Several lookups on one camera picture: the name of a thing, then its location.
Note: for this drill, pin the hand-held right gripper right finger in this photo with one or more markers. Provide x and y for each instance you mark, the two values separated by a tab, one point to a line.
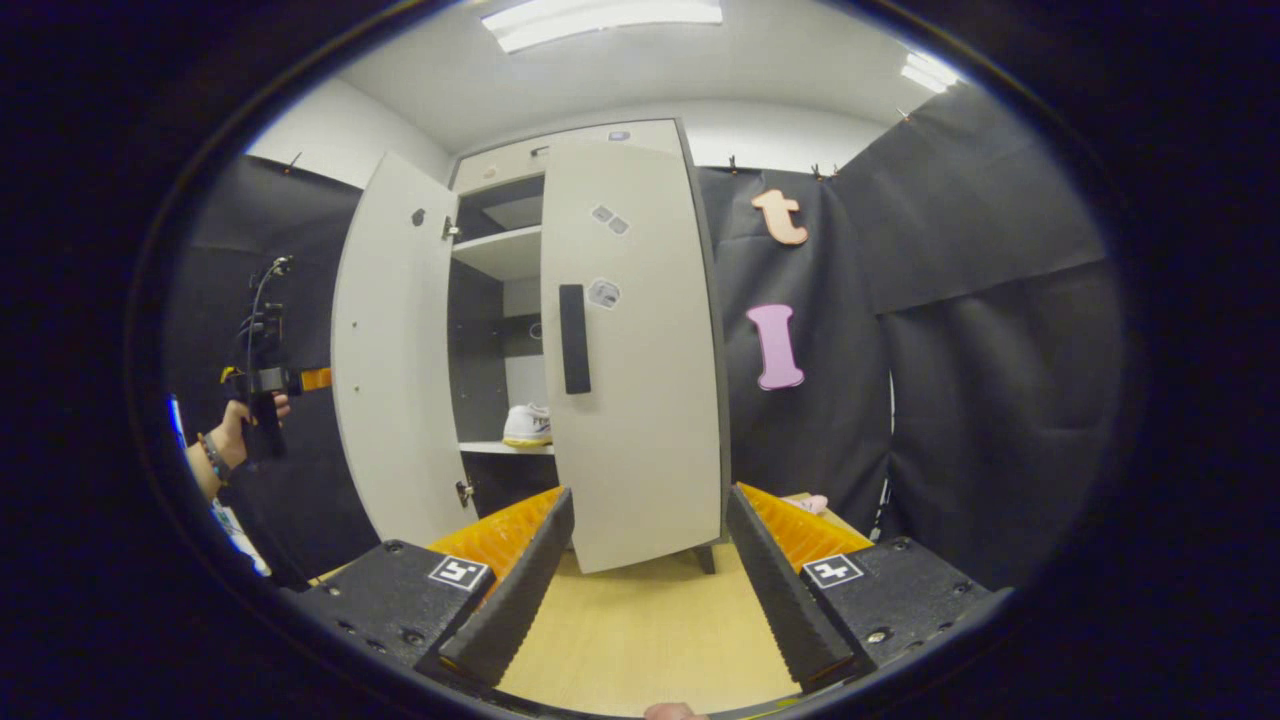
780	590

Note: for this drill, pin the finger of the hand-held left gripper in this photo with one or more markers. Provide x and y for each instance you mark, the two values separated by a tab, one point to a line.
316	380

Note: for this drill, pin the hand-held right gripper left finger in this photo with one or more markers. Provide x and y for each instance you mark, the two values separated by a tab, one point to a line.
520	590

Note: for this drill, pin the grey shoe cabinet door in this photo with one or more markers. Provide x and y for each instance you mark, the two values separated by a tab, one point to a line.
400	350
650	430

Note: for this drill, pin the white shoe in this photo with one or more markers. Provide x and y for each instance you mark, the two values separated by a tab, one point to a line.
528	425

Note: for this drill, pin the grey shoe cabinet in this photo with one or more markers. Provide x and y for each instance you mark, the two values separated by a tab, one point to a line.
500	250

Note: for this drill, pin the green pink plush toy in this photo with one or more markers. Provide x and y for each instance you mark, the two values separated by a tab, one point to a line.
812	503

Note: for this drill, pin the ceiling light panel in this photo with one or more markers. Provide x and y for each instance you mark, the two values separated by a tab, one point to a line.
600	22
930	72

